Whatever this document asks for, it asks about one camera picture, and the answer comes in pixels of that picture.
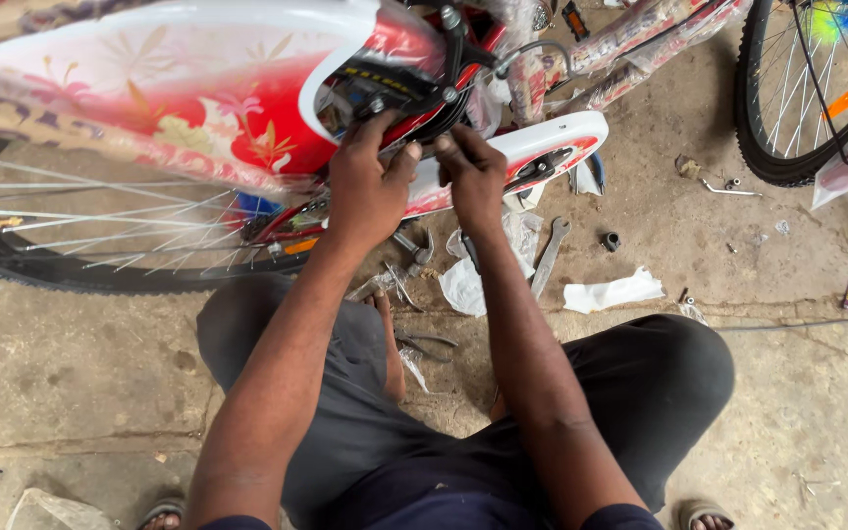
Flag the grey pliers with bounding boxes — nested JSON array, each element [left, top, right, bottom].
[[394, 327, 461, 365]]

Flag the person's left hand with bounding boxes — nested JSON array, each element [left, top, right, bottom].
[[326, 109, 424, 256]]

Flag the clear plastic bag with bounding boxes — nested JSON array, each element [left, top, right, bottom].
[[3, 486, 119, 530]]

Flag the steel open-end wrench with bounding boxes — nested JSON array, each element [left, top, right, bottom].
[[530, 216, 573, 300]]

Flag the thin black cable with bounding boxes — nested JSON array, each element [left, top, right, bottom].
[[714, 317, 848, 334]]

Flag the person's navy shirt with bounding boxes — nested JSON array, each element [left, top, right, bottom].
[[199, 482, 666, 530]]

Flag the white red floral mudguard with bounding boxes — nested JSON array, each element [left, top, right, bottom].
[[0, 0, 449, 200]]

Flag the black bicycle pedal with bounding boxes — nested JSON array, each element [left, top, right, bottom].
[[561, 0, 591, 42]]

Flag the wrapped red bicycle frame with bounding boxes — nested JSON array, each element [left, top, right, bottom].
[[0, 0, 754, 245]]

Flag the white paper sheet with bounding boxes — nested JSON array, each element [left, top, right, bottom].
[[563, 265, 666, 316]]

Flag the white red chain guard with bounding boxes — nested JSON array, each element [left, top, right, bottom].
[[393, 110, 610, 219]]

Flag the person's dark trousers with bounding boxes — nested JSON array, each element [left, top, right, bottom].
[[195, 274, 736, 530]]

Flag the clear plastic wrapper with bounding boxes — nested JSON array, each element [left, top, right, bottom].
[[344, 261, 426, 315]]

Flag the person's bare foot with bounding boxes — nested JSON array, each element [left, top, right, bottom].
[[364, 289, 408, 404]]

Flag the black bicycle brake caliper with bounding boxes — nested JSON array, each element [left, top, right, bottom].
[[336, 3, 521, 144]]

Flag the white plastic bag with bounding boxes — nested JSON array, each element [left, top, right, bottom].
[[438, 209, 545, 319]]

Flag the small clear plastic piece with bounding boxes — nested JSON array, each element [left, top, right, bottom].
[[397, 346, 433, 396]]

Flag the steel hammer head tool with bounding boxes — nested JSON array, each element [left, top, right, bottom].
[[392, 227, 437, 278]]

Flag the bent metal rod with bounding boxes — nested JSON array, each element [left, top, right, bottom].
[[701, 177, 764, 199]]

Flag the person's right hand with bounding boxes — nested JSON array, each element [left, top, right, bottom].
[[434, 124, 509, 238]]

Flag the spoked bicycle wheel black tyre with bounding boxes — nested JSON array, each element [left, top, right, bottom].
[[0, 132, 337, 296]]

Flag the bicycle wheel with colourful ornament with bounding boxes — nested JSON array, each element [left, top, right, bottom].
[[734, 0, 848, 188]]

